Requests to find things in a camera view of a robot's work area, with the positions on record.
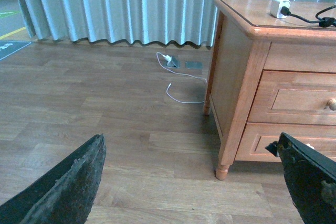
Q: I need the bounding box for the white charger adapter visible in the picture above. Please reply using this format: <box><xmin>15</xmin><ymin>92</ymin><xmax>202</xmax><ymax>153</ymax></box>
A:
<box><xmin>270</xmin><ymin>0</ymin><xmax>291</xmax><ymax>19</ymax></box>

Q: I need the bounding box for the open metal floor socket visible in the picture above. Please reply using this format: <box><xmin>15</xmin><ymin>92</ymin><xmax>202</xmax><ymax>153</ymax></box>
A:
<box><xmin>166</xmin><ymin>56</ymin><xmax>180</xmax><ymax>68</ymax></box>

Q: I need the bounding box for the green floor mat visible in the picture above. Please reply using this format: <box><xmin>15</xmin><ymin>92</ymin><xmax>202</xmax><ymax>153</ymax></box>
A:
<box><xmin>0</xmin><ymin>40</ymin><xmax>31</xmax><ymax>60</ymax></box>

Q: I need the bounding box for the white floor cable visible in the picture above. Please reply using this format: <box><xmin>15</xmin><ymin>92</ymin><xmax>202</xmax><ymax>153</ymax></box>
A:
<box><xmin>156</xmin><ymin>51</ymin><xmax>208</xmax><ymax>104</ymax></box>

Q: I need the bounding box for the wooden nightstand cabinet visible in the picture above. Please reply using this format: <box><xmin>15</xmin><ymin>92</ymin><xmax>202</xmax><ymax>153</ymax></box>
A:
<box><xmin>203</xmin><ymin>0</ymin><xmax>335</xmax><ymax>180</ymax></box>

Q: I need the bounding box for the closed metal floor plate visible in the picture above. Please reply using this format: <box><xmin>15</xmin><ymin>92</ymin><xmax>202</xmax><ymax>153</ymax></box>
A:
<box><xmin>185</xmin><ymin>61</ymin><xmax>203</xmax><ymax>69</ymax></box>

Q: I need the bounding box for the white floor plug adapter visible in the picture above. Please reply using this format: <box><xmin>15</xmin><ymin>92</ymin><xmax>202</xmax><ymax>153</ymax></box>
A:
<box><xmin>162</xmin><ymin>55</ymin><xmax>172</xmax><ymax>62</ymax></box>

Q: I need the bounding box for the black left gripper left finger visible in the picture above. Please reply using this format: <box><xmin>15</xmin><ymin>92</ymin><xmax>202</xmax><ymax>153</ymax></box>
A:
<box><xmin>1</xmin><ymin>134</ymin><xmax>107</xmax><ymax>223</ymax></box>

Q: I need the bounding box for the black charger cable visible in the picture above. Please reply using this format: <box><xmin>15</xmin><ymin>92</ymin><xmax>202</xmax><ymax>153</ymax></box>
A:
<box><xmin>281</xmin><ymin>5</ymin><xmax>336</xmax><ymax>28</ymax></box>

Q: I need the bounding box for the wooden drawer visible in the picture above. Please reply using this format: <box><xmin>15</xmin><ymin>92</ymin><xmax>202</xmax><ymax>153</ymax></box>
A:
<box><xmin>235</xmin><ymin>123</ymin><xmax>335</xmax><ymax>162</ymax></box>
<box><xmin>248</xmin><ymin>70</ymin><xmax>335</xmax><ymax>125</ymax></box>

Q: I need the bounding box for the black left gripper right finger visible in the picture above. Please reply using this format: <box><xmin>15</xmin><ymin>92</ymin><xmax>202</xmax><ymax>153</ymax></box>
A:
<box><xmin>265</xmin><ymin>132</ymin><xmax>335</xmax><ymax>223</ymax></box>

